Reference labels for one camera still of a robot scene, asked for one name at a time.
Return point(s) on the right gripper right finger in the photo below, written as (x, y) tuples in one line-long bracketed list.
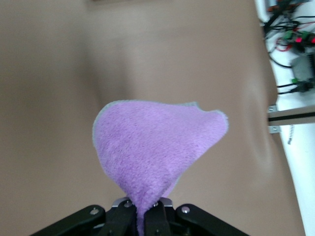
[(157, 221)]

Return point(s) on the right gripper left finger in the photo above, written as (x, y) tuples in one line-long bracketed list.
[(115, 221)]

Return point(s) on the purple microfibre towel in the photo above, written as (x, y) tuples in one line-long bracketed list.
[(157, 147)]

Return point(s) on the grey electronics box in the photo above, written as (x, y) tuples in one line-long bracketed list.
[(304, 66)]

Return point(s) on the metal camera pole bracket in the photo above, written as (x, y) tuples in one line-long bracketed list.
[(290, 118)]

